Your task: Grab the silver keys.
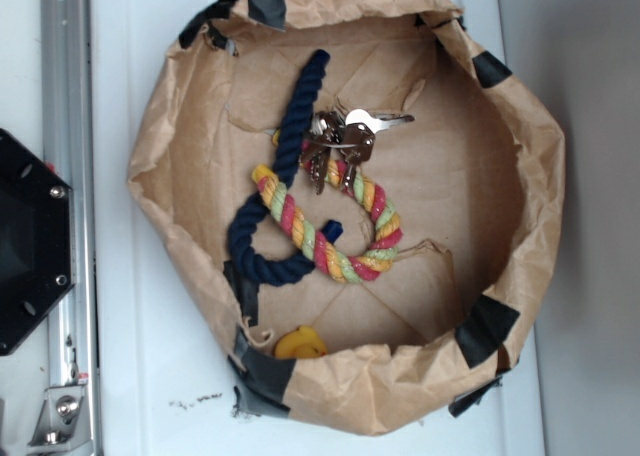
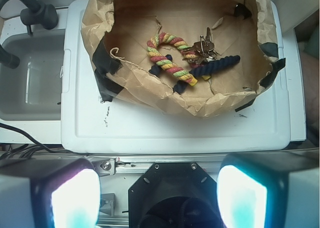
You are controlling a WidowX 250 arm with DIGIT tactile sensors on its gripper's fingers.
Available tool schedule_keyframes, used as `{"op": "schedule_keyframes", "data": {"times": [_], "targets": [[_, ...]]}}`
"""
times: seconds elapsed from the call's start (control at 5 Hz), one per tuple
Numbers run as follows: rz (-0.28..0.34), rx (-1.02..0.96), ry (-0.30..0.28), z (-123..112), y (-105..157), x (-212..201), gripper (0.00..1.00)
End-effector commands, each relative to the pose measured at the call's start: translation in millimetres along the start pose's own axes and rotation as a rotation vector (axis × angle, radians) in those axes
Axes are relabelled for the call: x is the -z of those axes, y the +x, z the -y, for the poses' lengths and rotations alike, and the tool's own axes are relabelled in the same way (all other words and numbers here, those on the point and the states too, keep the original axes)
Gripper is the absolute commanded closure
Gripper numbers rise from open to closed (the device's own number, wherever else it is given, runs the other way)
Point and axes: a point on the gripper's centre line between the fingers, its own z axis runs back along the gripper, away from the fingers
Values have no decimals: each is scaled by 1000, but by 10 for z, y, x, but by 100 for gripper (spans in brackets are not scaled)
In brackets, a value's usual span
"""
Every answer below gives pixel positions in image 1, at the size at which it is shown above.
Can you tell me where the silver key bunch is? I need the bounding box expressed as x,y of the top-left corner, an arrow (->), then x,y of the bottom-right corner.
300,109 -> 415,195

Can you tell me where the brown paper bag bin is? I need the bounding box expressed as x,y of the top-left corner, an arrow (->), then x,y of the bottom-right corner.
128,0 -> 565,435

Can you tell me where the yellow rubber duck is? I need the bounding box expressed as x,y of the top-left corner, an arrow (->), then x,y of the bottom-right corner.
274,325 -> 328,359

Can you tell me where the red yellow green rope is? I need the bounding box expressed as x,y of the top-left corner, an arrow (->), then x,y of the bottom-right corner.
251,129 -> 404,284

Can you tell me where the navy blue rope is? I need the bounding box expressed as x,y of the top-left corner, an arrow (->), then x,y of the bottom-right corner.
227,49 -> 343,288

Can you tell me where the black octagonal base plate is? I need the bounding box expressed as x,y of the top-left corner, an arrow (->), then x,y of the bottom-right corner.
1,130 -> 73,356

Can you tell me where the aluminium rail frame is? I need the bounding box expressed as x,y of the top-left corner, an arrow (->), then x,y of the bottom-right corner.
28,0 -> 102,455

